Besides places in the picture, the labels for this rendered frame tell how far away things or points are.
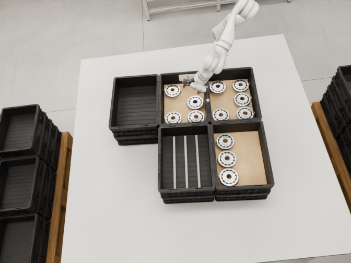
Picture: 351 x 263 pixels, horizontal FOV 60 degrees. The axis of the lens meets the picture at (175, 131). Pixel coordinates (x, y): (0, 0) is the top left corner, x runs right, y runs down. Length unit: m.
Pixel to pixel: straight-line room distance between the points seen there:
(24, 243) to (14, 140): 0.77
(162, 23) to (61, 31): 1.23
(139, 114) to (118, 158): 0.31
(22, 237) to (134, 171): 1.03
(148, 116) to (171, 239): 0.75
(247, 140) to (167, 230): 0.70
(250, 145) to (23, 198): 1.67
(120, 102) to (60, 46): 1.97
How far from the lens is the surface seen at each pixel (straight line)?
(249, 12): 1.61
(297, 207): 1.88
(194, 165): 1.76
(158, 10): 3.77
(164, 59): 2.41
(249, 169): 1.76
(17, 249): 2.57
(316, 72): 3.38
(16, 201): 2.55
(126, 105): 2.04
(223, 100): 1.98
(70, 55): 3.75
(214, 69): 1.56
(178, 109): 1.95
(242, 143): 1.83
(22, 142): 2.62
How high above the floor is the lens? 2.44
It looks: 60 degrees down
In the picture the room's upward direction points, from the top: 10 degrees counter-clockwise
